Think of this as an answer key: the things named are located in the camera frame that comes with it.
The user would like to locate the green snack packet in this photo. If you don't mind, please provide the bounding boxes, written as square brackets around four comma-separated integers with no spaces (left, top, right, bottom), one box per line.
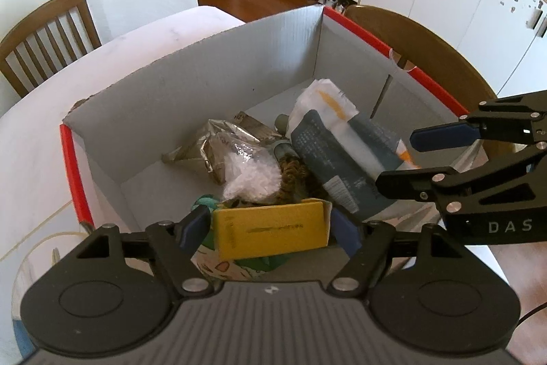
[190,194,283,285]

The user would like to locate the wooden slat-back chair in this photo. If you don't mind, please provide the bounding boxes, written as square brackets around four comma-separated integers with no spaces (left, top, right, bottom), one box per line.
[0,0,102,98]

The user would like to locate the red shoe box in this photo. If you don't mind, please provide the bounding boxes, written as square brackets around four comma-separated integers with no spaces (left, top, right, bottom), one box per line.
[60,4,496,263]

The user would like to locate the silver foil bag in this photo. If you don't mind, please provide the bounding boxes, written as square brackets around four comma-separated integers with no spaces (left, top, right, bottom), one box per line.
[162,119,283,184]

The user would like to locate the white and blue pouch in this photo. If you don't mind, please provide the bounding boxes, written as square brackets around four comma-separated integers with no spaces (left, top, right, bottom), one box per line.
[285,79,422,217]

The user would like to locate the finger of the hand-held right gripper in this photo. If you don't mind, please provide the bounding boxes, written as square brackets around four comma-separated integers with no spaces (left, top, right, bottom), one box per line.
[375,143,547,220]
[409,91,547,153]

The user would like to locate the brown woven bundle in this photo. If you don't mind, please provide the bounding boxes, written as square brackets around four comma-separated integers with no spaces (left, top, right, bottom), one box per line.
[278,157,318,204]

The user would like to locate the wooden chair with curved back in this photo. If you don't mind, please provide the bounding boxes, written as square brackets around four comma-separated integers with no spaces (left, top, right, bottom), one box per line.
[344,4,498,101]

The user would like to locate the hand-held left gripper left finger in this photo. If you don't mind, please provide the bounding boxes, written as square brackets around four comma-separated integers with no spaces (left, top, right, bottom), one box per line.
[83,206,213,297]

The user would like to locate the white sticker-covered cabinet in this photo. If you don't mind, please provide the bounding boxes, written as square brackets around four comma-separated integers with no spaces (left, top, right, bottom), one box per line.
[361,0,547,92]

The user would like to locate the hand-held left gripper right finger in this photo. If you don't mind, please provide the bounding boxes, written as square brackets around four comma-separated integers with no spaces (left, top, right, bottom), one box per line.
[328,209,460,297]

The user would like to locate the crumpled clear plastic wrap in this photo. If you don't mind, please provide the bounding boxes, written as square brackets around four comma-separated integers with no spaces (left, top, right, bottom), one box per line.
[222,151,283,203]

